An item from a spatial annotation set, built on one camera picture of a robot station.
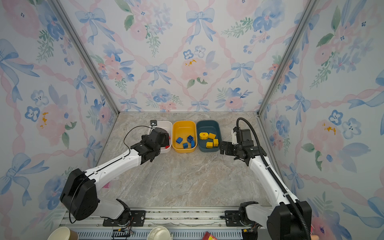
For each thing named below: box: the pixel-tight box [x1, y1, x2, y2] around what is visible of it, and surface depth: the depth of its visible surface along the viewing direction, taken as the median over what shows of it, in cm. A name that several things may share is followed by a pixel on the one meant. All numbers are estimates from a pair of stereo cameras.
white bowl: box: [146, 226, 174, 240], surface depth 70 cm
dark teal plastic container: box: [196, 120, 221, 153], surface depth 105 cm
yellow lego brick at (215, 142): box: [213, 138, 219, 147], surface depth 102 cm
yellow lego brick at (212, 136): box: [208, 133, 217, 139], surface depth 105 cm
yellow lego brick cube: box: [206, 141, 213, 149], surface depth 102 cm
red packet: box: [201, 231, 218, 240], surface depth 68 cm
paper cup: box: [47, 226, 79, 240], surface depth 65 cm
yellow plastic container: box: [172, 120, 198, 154], surface depth 106 cm
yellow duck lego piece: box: [199, 132, 209, 140], surface depth 105 cm
